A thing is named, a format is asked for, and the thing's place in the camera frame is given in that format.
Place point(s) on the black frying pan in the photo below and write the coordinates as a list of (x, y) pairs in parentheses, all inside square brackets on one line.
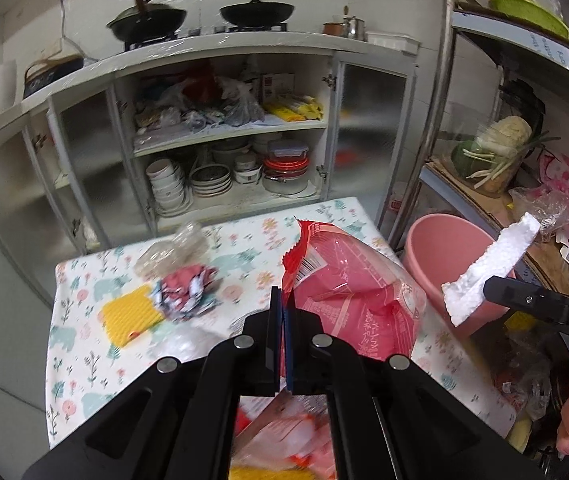
[(257, 13)]

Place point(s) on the white kitchen cabinet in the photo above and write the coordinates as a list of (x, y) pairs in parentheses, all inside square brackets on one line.
[(73, 156)]

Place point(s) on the clear container with vegetables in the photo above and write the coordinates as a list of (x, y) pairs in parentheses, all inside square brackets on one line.
[(491, 158)]

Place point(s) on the white foam piece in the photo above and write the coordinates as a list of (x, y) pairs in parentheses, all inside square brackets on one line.
[(464, 296)]

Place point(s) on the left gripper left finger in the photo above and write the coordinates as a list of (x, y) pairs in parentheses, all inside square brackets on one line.
[(176, 420)]

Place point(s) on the red white paper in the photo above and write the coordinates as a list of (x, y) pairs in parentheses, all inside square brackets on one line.
[(187, 293)]

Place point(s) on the red plastic snack bag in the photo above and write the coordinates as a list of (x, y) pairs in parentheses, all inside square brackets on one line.
[(361, 296)]

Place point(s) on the pink plastic basin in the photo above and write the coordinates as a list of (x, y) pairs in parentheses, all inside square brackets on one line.
[(438, 249)]

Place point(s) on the red white paper box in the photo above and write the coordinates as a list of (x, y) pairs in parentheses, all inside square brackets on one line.
[(282, 437)]

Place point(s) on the yellow foam net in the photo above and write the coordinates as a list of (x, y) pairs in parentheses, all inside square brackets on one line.
[(127, 317)]

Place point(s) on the clear plastic bag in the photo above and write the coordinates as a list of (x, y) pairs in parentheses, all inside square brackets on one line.
[(548, 206)]

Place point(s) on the white patterned pot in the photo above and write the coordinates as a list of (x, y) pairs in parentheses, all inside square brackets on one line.
[(247, 169)]

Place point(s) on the black wok with lid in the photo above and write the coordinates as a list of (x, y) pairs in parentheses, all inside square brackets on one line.
[(146, 21)]

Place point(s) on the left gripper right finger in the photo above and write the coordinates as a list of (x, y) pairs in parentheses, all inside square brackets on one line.
[(389, 419)]

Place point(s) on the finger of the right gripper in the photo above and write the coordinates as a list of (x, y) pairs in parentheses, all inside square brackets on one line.
[(543, 304)]

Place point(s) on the yellow packets on shelf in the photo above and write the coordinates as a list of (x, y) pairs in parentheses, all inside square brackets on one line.
[(294, 108)]

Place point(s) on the metal rack shelf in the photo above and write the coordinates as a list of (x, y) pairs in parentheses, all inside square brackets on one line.
[(532, 82)]

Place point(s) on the steel kettle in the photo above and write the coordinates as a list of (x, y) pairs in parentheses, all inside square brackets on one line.
[(353, 27)]

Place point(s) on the floral bear tablecloth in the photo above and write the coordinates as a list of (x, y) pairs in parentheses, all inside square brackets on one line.
[(84, 370)]

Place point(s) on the cardboard shelf liner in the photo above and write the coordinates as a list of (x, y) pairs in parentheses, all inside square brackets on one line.
[(542, 264)]

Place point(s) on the stack of white bowls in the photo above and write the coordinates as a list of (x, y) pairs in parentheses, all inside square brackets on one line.
[(169, 188)]

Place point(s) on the grey plastic bag on shelf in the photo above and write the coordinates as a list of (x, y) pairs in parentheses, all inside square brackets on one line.
[(240, 106)]

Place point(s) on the red lidded containers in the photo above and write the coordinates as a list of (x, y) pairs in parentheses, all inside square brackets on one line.
[(285, 167)]

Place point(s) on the clear bubble wrap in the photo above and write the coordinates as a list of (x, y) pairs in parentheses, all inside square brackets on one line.
[(188, 245)]

